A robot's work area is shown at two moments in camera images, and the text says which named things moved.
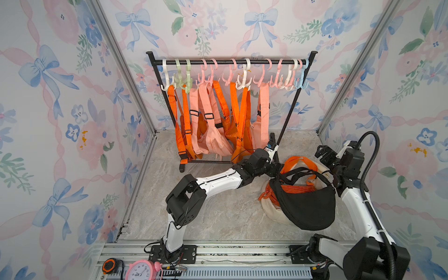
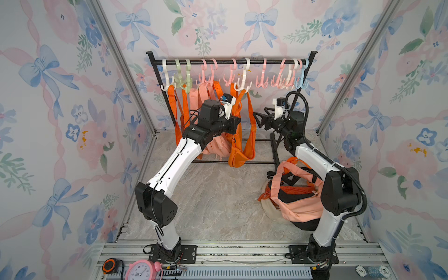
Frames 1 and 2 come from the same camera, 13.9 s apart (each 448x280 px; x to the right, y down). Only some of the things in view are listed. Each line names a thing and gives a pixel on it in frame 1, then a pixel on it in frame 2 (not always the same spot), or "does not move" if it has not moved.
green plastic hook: [189, 80] does not move
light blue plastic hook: [301, 85] does not move
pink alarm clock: [143, 270] does not move
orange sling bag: [240, 136] does not move
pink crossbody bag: [260, 127] to [307, 209]
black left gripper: [274, 170] to [233, 122]
